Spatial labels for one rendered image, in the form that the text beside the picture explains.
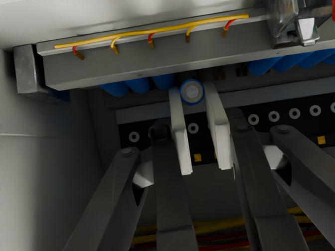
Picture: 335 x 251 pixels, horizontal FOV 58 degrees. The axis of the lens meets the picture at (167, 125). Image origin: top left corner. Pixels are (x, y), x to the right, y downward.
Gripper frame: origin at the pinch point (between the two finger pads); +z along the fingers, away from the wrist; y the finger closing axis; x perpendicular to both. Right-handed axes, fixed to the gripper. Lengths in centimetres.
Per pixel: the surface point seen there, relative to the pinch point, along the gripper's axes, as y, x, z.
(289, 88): 9.9, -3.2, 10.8
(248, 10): 3.5, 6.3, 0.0
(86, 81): -6.2, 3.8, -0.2
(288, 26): 5.0, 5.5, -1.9
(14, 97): -10.5, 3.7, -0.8
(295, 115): 10.2, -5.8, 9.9
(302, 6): 5.9, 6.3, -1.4
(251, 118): 5.8, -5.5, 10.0
